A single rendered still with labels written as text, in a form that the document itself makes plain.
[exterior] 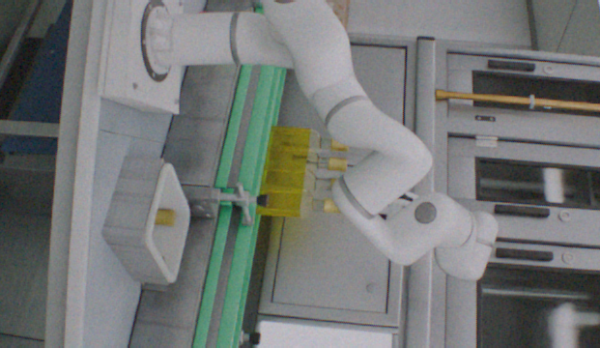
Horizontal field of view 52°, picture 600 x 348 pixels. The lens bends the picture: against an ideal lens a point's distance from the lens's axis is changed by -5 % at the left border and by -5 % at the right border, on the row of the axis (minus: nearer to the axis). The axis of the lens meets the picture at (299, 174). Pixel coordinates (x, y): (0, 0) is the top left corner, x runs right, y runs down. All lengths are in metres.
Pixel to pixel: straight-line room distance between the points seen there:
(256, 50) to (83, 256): 0.47
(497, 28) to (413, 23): 0.82
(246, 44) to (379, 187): 0.34
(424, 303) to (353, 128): 0.69
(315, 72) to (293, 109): 0.89
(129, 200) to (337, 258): 0.61
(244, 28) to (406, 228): 0.44
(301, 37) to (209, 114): 0.55
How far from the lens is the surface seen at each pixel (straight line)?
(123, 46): 1.13
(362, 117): 0.99
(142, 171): 1.23
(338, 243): 1.62
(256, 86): 1.57
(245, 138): 1.48
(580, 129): 1.97
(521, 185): 1.83
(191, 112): 1.52
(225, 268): 1.43
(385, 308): 1.56
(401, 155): 0.98
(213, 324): 1.39
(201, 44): 1.15
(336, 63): 1.00
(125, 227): 1.18
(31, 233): 1.85
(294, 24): 1.02
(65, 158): 1.21
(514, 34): 6.44
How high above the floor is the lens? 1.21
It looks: 6 degrees down
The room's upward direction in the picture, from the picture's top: 95 degrees clockwise
